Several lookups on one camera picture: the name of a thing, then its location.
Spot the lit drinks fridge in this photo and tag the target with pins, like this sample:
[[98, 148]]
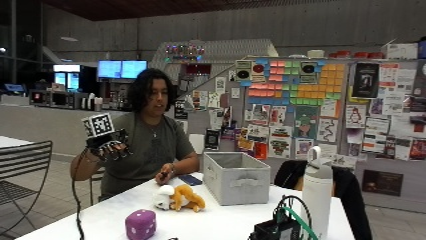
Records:
[[66, 78]]

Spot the cluster of paper flyers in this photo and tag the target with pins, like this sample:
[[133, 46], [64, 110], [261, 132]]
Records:
[[390, 126]]

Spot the blue wall monitor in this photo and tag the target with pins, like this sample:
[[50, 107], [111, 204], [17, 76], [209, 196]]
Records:
[[133, 69], [109, 69]]

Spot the penguin poster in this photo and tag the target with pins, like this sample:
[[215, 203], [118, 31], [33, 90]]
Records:
[[355, 116]]

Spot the metal chair under person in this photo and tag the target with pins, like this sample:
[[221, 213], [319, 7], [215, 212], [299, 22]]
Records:
[[94, 181]]

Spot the black framed sign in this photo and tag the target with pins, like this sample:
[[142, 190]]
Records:
[[211, 139]]

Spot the grey service counter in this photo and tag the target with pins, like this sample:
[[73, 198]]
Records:
[[40, 128]]

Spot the white cube of black markers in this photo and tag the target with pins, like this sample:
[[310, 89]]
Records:
[[100, 125]]

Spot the white insulated water bottle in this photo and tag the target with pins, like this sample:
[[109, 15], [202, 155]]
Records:
[[317, 193]]

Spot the orange and white plush toy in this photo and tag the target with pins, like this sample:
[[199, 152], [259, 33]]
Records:
[[183, 198]]

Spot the grid of coloured sticky notes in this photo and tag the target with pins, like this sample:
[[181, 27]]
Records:
[[306, 88]]

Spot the white cardboard box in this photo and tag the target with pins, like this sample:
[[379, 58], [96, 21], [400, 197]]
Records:
[[400, 51]]

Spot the white side table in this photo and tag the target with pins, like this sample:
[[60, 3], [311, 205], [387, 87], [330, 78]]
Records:
[[10, 141]]

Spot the small dark handheld object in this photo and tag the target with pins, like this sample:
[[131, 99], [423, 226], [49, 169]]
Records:
[[163, 174]]

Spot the purple plush die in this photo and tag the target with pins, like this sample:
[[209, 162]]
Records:
[[139, 225]]

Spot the black portrait poster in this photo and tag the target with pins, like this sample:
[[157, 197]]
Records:
[[364, 80]]

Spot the person in grey t-shirt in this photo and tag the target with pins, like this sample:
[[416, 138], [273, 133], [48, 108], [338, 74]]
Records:
[[146, 150]]

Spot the dark blue phone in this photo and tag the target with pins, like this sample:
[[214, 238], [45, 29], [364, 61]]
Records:
[[190, 180]]

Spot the white round container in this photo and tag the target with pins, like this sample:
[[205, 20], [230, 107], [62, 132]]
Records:
[[315, 53]]

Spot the row of red containers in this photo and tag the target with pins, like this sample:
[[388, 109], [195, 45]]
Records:
[[359, 54]]

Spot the black slatted metal chair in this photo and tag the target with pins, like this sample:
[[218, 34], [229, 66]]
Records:
[[26, 173]]

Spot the grey fabric storage bin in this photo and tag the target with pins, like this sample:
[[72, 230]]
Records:
[[237, 182]]

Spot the green illustrated poster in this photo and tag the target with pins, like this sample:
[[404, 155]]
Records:
[[306, 122]]

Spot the black electronics box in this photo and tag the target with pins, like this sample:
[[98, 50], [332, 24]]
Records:
[[274, 231]]

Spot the dark brown wall plaque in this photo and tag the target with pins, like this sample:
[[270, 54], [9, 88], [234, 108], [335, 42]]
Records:
[[382, 182]]

